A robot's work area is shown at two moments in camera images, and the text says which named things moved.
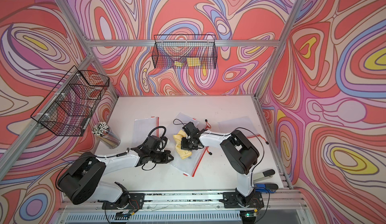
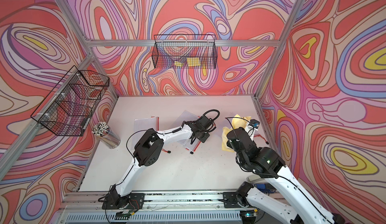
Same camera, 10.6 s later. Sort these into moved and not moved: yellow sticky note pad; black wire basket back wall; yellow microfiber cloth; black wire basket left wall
Moved: yellow microfiber cloth
Not moved: black wire basket left wall; yellow sticky note pad; black wire basket back wall
